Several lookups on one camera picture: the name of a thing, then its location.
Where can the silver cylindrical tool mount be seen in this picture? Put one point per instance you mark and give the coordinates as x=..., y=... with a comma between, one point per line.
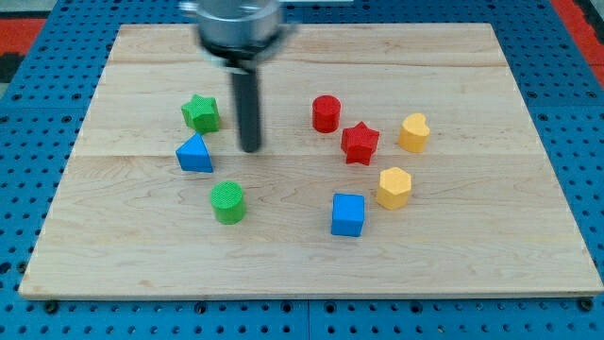
x=239, y=35

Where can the red star block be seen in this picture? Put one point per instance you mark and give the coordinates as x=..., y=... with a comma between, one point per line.
x=359, y=143

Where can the yellow hexagon block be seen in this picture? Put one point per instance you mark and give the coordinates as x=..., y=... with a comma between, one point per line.
x=394, y=188

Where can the green cylinder block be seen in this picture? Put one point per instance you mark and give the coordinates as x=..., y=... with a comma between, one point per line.
x=227, y=202

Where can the red cylinder block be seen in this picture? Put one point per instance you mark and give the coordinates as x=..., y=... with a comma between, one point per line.
x=326, y=111

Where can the blue cube block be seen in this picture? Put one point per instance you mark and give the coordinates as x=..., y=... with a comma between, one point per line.
x=348, y=215

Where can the wooden board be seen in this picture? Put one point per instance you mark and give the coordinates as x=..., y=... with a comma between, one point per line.
x=486, y=217

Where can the blue triangle block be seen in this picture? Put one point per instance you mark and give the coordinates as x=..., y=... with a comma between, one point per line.
x=193, y=155

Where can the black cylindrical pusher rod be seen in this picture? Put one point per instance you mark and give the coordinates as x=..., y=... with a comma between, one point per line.
x=246, y=95

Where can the yellow heart block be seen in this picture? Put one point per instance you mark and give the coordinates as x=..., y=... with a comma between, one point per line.
x=414, y=133

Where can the green star block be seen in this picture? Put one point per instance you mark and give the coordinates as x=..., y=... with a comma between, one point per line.
x=201, y=114

